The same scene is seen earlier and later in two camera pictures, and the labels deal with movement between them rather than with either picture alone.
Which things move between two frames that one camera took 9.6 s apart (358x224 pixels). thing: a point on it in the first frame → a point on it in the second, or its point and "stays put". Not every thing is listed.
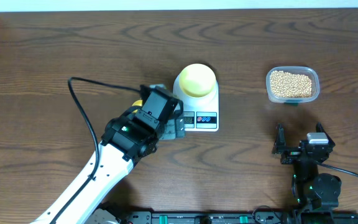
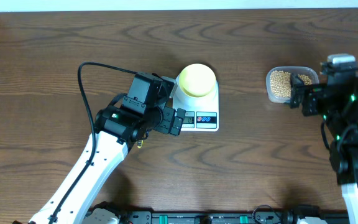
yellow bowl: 197,80 stays put
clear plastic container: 293,84 stays put
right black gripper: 291,153 → 311,94
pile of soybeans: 285,84 stays put
